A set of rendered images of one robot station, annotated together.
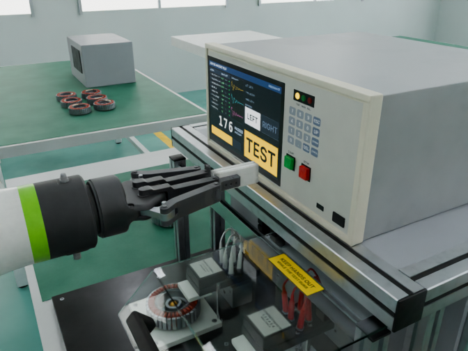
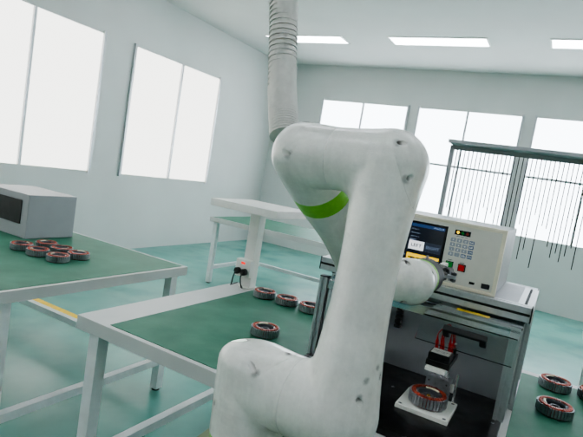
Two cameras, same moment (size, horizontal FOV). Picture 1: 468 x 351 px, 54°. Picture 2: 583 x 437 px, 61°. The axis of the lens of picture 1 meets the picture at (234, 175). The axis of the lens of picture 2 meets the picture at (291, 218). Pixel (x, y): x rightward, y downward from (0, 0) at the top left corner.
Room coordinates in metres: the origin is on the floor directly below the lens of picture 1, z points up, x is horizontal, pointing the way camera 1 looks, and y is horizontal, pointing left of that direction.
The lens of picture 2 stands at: (-0.38, 1.17, 1.39)
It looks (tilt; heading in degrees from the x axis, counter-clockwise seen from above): 5 degrees down; 327
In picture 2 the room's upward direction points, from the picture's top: 9 degrees clockwise
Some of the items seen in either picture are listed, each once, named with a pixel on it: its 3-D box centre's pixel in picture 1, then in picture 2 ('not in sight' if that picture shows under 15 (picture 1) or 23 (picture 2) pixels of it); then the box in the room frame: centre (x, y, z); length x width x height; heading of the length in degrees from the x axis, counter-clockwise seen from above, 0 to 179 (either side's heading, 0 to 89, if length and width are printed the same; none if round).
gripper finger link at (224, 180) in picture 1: (225, 186); not in sight; (0.56, 0.01, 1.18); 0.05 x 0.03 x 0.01; 119
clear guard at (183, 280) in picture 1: (261, 311); (473, 328); (0.47, -0.04, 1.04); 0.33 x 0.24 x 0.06; 119
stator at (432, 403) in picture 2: not in sight; (428, 397); (0.54, 0.01, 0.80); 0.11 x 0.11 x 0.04
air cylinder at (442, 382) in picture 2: not in sight; (438, 383); (0.61, -0.12, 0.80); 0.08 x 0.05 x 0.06; 29
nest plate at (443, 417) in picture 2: not in sight; (426, 405); (0.54, 0.01, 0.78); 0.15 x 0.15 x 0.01; 29
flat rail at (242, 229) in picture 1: (244, 228); (411, 306); (0.70, -0.02, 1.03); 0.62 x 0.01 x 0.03; 29
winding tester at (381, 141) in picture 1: (356, 109); (442, 245); (0.79, -0.22, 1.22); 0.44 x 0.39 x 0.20; 29
